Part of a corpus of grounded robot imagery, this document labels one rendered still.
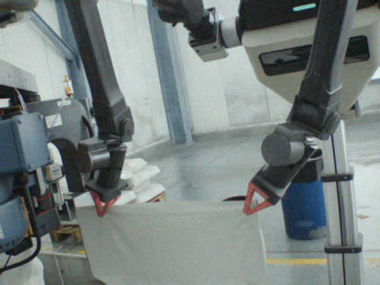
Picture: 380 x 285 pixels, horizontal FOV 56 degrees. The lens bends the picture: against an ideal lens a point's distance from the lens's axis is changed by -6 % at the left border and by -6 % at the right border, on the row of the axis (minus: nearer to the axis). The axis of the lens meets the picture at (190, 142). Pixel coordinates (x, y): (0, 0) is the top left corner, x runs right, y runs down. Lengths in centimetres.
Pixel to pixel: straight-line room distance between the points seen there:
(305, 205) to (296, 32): 209
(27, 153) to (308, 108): 48
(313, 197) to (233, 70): 652
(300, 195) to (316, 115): 230
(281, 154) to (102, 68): 41
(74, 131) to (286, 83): 62
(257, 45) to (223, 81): 824
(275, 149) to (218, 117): 878
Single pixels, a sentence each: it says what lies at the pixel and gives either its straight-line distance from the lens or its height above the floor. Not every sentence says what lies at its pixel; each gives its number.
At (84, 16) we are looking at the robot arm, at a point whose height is 147.
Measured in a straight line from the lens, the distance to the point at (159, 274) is 95.
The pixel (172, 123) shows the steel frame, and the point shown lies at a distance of 970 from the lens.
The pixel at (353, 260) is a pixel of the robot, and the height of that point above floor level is 64.
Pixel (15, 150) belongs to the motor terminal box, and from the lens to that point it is 63.
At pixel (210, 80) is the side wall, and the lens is 942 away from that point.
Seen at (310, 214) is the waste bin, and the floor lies 22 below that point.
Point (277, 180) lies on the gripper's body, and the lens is 74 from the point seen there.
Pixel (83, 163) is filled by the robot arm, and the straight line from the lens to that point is 86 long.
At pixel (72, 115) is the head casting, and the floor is 129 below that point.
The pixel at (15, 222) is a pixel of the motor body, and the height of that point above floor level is 113.
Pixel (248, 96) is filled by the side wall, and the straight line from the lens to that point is 912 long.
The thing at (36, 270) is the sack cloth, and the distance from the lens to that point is 132.
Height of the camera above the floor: 129
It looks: 7 degrees down
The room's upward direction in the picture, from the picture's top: 10 degrees counter-clockwise
